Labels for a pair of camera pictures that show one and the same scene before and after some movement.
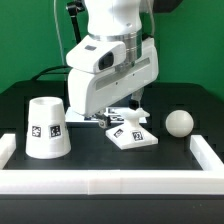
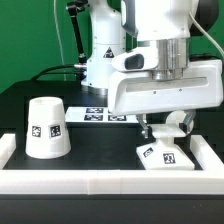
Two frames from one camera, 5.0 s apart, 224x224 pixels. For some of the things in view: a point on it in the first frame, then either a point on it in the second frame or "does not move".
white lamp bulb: x=179 y=123 does not move
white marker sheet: x=115 y=114 does not move
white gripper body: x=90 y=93 → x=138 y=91
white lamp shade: x=47 y=132 does not move
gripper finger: x=104 y=121 → x=147 y=129
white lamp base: x=130 y=134 → x=165 y=154
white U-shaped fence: x=115 y=182 does not move
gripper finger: x=135 y=100 → x=189 y=115
